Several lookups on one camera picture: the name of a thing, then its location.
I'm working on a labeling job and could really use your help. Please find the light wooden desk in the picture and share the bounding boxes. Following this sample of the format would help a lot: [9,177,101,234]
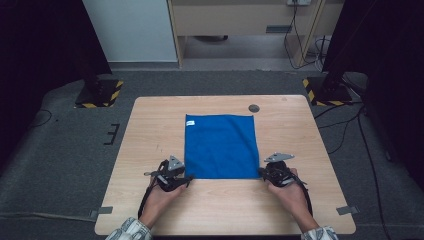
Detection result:
[167,0,344,69]

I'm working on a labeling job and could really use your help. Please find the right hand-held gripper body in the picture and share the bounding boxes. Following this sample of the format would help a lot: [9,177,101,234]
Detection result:
[264,152,298,188]

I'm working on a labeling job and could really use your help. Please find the hand-held gripper black cable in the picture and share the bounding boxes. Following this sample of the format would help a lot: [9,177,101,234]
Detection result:
[293,175,314,216]
[137,184,158,219]

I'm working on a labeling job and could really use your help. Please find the grey tape piece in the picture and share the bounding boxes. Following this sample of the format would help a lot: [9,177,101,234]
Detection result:
[335,205,361,216]
[89,206,114,220]

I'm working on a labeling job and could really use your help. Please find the thin black floor cable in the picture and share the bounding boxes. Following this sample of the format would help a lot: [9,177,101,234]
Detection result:
[33,109,53,128]

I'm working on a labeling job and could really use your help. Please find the black stand with striped base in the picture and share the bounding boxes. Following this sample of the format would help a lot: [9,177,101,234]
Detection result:
[74,74,124,109]
[302,59,354,107]

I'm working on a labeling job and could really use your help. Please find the long black floor cable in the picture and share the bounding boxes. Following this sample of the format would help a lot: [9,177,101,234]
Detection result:
[357,106,394,240]

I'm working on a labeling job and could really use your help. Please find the right hand-held gripper black cable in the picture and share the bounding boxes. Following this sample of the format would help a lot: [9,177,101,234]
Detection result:
[293,175,314,216]

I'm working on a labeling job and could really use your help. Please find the person's left hand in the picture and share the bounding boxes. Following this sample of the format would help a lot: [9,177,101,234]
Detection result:
[141,176,188,223]

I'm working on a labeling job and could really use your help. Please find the left hand-held gripper black cable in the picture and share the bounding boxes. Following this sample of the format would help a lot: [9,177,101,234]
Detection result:
[137,184,158,219]

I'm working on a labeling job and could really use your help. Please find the blue cloth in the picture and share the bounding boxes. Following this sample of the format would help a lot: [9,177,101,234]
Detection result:
[183,113,261,180]

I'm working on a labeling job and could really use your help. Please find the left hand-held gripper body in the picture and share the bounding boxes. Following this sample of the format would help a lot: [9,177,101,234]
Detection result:
[143,155,186,193]

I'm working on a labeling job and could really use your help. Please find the white cabinet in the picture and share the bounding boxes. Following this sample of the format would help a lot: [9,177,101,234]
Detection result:
[82,0,178,63]

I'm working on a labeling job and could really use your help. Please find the black curtain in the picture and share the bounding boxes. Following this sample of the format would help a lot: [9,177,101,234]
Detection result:
[0,0,113,168]
[321,0,424,181]

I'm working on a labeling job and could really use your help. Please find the black hanging power cable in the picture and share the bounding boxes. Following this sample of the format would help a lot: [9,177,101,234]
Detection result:
[283,3,324,70]

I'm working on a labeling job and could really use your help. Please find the person's right hand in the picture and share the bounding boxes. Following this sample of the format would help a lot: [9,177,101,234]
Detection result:
[266,168,313,224]

